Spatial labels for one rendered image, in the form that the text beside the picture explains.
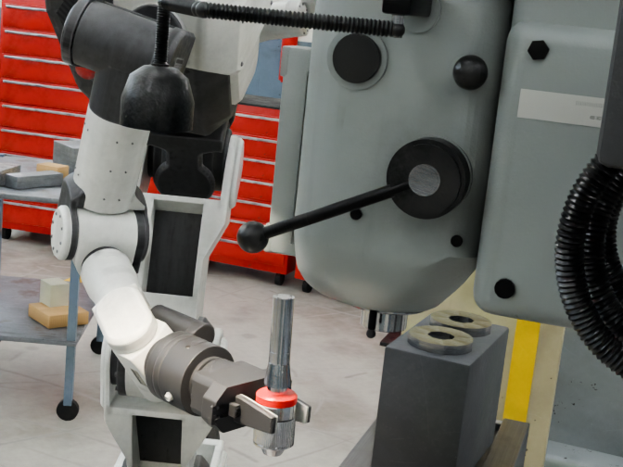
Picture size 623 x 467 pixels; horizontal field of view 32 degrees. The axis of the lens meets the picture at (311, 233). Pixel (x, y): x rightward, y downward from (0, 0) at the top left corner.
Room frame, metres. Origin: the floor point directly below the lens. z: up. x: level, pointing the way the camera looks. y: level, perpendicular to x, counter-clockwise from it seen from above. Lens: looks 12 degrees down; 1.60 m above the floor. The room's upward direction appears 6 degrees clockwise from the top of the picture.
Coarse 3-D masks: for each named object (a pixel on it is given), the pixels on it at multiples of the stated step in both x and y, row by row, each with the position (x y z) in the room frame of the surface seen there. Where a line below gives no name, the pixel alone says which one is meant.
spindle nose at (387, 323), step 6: (366, 312) 1.06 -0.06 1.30; (366, 318) 1.06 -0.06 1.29; (378, 318) 1.05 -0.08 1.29; (384, 318) 1.05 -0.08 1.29; (390, 318) 1.05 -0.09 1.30; (396, 318) 1.05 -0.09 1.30; (402, 318) 1.06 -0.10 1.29; (366, 324) 1.06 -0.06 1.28; (378, 324) 1.05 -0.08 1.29; (384, 324) 1.05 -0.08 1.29; (390, 324) 1.05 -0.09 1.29; (396, 324) 1.05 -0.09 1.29; (402, 324) 1.06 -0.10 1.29; (378, 330) 1.05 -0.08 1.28; (384, 330) 1.05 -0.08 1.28; (390, 330) 1.05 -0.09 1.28; (396, 330) 1.05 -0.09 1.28; (402, 330) 1.06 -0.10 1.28
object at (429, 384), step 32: (448, 320) 1.52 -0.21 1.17; (480, 320) 1.54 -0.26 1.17; (416, 352) 1.39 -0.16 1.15; (448, 352) 1.40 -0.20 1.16; (480, 352) 1.42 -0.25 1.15; (384, 384) 1.41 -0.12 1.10; (416, 384) 1.39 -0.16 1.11; (448, 384) 1.37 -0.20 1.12; (480, 384) 1.43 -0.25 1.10; (384, 416) 1.40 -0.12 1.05; (416, 416) 1.39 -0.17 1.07; (448, 416) 1.37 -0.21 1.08; (480, 416) 1.46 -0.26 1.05; (384, 448) 1.40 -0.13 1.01; (416, 448) 1.38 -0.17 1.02; (448, 448) 1.37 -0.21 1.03; (480, 448) 1.49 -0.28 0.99
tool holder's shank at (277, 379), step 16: (288, 304) 1.16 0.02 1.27; (272, 320) 1.16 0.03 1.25; (288, 320) 1.16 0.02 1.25; (272, 336) 1.16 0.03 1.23; (288, 336) 1.16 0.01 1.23; (272, 352) 1.16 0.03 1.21; (288, 352) 1.16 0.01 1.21; (272, 368) 1.15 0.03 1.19; (288, 368) 1.16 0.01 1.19; (272, 384) 1.15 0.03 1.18; (288, 384) 1.16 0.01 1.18
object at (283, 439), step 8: (272, 408) 1.14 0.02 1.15; (288, 408) 1.14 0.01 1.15; (296, 408) 1.16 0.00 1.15; (280, 416) 1.14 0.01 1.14; (288, 416) 1.15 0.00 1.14; (280, 424) 1.14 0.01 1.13; (288, 424) 1.15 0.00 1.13; (256, 432) 1.15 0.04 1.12; (264, 432) 1.14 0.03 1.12; (280, 432) 1.14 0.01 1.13; (288, 432) 1.15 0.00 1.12; (256, 440) 1.15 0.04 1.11; (264, 440) 1.14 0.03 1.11; (272, 440) 1.14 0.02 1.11; (280, 440) 1.14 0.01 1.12; (288, 440) 1.15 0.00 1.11; (264, 448) 1.14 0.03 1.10; (272, 448) 1.14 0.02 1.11; (280, 448) 1.14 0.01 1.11
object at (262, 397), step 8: (256, 392) 1.16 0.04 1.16; (264, 392) 1.16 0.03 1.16; (288, 392) 1.17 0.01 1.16; (256, 400) 1.16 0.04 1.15; (264, 400) 1.14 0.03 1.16; (272, 400) 1.14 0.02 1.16; (280, 400) 1.14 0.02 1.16; (288, 400) 1.14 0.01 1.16; (296, 400) 1.16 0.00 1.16; (280, 408) 1.14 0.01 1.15
